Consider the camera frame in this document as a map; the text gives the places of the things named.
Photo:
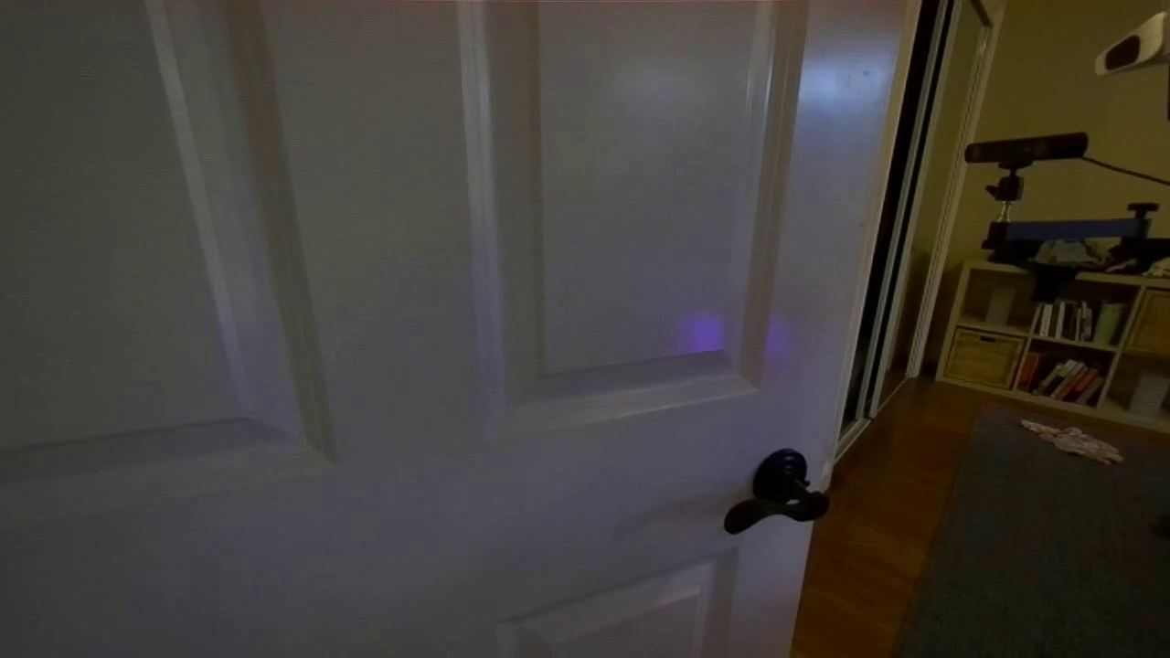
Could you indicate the crumpled pink white cloth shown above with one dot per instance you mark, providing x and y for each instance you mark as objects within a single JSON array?
[{"x": 1077, "y": 441}]

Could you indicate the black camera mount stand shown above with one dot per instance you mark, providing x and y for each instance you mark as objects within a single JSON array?
[{"x": 1008, "y": 186}]

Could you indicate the grey floor rug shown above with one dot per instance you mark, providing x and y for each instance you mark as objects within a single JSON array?
[{"x": 1045, "y": 560}]

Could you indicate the woven storage basket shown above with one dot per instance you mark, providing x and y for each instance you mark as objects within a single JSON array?
[{"x": 981, "y": 355}]

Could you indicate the black bar stereo camera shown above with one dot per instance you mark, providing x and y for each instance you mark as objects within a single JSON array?
[{"x": 1025, "y": 147}]

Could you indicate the white closet door frame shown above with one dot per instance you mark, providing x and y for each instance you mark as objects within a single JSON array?
[{"x": 933, "y": 182}]

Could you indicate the white cube bookshelf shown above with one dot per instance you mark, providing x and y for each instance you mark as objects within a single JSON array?
[{"x": 989, "y": 277}]

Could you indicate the row of white books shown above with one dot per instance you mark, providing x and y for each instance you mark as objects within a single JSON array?
[{"x": 1081, "y": 319}]

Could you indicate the white panelled door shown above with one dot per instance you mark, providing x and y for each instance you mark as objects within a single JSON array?
[{"x": 404, "y": 514}]

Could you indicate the row of red books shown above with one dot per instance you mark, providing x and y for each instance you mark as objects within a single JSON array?
[{"x": 1062, "y": 380}]

